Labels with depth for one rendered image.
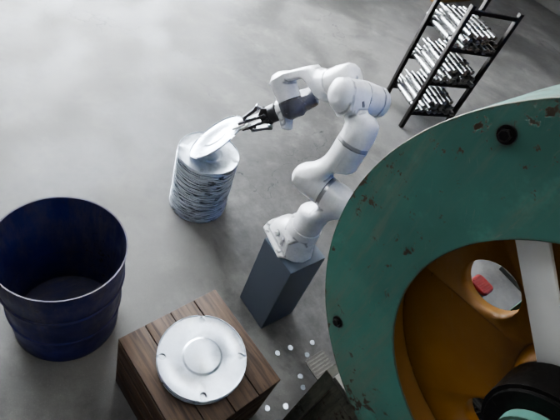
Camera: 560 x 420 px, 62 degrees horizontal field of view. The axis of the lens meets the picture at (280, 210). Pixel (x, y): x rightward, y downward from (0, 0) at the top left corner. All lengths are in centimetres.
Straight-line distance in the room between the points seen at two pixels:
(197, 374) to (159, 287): 67
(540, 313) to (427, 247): 16
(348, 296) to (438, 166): 32
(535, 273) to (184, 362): 117
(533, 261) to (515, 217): 7
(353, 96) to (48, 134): 178
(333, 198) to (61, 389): 119
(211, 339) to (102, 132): 153
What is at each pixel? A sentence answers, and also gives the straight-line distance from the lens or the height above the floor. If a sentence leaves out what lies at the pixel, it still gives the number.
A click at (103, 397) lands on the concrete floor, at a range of 193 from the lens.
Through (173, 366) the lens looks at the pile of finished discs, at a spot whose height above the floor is 38.
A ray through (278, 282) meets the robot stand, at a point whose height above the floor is 35.
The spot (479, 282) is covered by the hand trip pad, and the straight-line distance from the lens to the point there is 169.
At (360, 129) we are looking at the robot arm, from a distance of 144.
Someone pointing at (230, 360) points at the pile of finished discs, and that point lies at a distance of 161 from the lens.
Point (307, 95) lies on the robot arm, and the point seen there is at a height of 86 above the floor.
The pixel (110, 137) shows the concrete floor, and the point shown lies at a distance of 274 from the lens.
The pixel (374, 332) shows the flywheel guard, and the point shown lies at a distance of 84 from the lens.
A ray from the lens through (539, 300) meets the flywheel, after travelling 66.
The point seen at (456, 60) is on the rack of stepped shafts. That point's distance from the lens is 358.
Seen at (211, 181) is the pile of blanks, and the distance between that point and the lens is 215.
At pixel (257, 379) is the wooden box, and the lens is 163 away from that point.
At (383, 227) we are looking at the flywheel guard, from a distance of 73.
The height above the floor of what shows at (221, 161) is 35.
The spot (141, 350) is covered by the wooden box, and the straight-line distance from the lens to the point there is 162.
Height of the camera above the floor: 183
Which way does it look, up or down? 46 degrees down
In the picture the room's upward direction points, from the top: 23 degrees clockwise
